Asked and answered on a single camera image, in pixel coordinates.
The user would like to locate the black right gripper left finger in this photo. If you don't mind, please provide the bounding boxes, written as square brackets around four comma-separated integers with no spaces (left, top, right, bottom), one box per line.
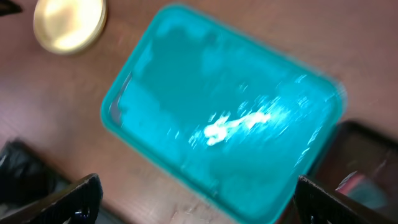
[1,174,103,224]

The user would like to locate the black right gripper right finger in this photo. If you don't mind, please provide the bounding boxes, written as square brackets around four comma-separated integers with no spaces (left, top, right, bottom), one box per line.
[294,175,393,224]

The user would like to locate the yellow plate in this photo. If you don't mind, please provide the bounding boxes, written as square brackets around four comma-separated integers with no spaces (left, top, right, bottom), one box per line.
[33,0,108,55]

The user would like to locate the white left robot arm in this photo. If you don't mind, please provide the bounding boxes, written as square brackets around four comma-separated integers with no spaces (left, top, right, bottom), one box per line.
[1,1,55,207]

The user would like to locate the black water tray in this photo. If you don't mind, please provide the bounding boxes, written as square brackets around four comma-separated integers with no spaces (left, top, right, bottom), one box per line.
[279,120,398,224]

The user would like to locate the teal plastic tray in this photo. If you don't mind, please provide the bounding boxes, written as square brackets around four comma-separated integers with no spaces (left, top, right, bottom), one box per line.
[101,4,346,223]

